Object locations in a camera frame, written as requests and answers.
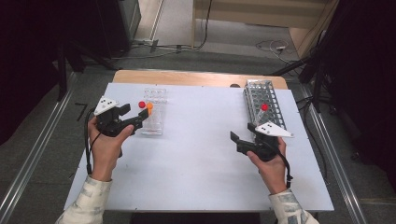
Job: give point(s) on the person's left hand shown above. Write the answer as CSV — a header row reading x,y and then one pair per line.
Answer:
x,y
104,152

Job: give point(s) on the black metal stand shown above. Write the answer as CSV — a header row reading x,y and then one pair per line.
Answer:
x,y
317,87
62,71

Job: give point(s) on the white table board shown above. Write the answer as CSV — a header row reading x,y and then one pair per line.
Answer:
x,y
193,174

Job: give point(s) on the clear acrylic tube rack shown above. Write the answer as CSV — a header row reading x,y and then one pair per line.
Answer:
x,y
157,118

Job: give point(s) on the beige wooden furniture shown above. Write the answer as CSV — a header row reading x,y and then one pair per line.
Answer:
x,y
249,12

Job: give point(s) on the dark cabinet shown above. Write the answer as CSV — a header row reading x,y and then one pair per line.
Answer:
x,y
118,25

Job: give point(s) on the wooden table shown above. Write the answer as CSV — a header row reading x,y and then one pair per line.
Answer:
x,y
186,78

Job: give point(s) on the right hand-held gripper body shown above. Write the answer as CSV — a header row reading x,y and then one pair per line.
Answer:
x,y
264,143

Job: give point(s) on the black curtain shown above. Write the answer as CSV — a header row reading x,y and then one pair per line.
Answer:
x,y
367,77

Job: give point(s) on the small dark round object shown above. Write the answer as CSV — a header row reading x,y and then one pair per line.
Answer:
x,y
235,85

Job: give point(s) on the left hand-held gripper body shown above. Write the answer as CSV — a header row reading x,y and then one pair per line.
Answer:
x,y
109,123

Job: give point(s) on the aluminium floor rail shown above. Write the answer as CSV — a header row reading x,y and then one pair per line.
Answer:
x,y
330,155
37,140

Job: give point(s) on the person's right hand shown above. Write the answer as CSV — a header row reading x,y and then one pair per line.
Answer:
x,y
272,174

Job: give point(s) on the orange cap test tube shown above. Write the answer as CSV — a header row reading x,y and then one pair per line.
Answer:
x,y
149,105

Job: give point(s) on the metal test tube rack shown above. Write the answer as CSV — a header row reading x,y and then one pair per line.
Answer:
x,y
271,93

